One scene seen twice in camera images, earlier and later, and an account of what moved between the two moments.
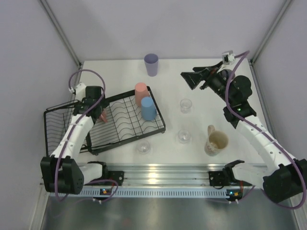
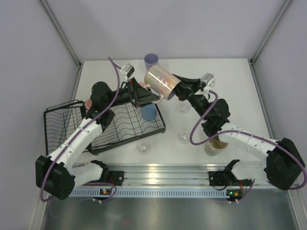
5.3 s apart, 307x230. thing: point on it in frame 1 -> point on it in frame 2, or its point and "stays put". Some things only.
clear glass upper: x=185 y=105 stays put
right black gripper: x=194 y=78 -> x=189 y=88
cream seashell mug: x=217 y=141 stays put
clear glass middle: x=184 y=136 stays put
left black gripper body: x=103 y=104 -> x=132 y=92
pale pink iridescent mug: x=226 y=74 -> x=162 y=80
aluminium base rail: x=175 y=174 stays put
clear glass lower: x=143 y=147 stays put
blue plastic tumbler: x=148 y=111 stays put
